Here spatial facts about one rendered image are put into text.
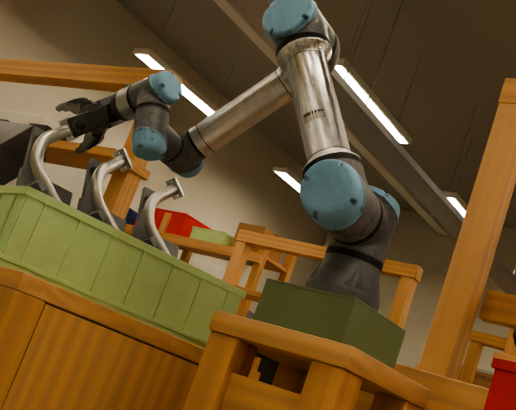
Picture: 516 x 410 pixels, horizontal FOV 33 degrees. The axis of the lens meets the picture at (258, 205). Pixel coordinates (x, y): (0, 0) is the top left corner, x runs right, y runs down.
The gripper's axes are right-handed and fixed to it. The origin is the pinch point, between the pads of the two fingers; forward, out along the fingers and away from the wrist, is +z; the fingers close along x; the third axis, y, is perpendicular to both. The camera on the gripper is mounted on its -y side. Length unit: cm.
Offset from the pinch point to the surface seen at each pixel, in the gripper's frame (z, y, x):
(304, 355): -69, -33, -52
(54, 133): -1.2, -4.5, 0.3
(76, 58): 548, 555, 81
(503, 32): 112, 622, -60
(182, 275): -22.3, -5.6, -40.7
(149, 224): -2.8, 10.5, -29.7
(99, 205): -2.5, -2.0, -19.7
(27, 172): 3.9, -12.8, -5.6
